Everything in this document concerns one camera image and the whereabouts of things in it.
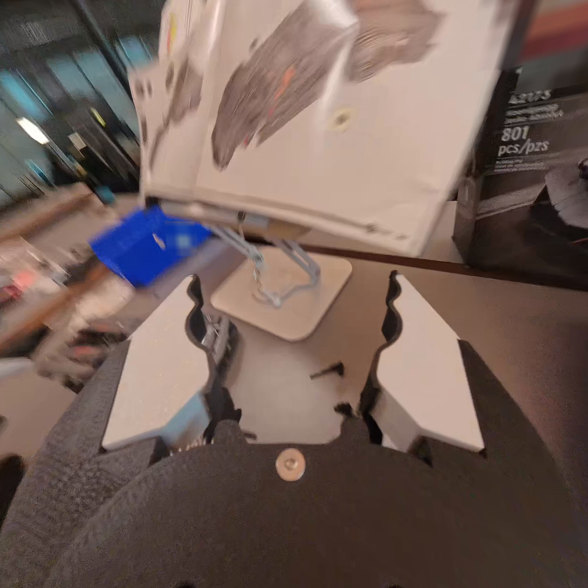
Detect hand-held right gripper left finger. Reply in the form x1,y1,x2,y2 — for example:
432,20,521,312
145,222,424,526
101,274,243,451

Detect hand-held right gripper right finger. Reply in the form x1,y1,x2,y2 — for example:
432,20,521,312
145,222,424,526
358,270,486,454

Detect lego car model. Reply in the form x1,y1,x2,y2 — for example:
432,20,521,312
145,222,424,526
34,271,138,393

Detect blue plastic bin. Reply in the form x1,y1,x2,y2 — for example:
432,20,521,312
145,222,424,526
89,205,215,288

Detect white metal book stand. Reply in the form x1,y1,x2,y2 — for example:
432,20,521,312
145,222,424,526
142,195,354,343

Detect lego instruction booklet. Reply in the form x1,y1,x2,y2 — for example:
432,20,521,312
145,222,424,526
128,0,539,258

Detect black lego set box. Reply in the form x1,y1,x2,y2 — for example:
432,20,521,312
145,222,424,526
452,66,588,291

